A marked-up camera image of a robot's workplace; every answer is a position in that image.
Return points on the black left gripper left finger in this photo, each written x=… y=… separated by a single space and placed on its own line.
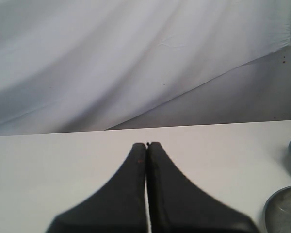
x=117 y=207

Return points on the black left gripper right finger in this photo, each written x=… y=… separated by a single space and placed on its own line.
x=176 y=205

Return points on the round stainless steel plate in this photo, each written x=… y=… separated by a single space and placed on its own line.
x=277 y=212

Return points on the white backdrop cloth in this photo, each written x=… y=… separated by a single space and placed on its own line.
x=66 y=63

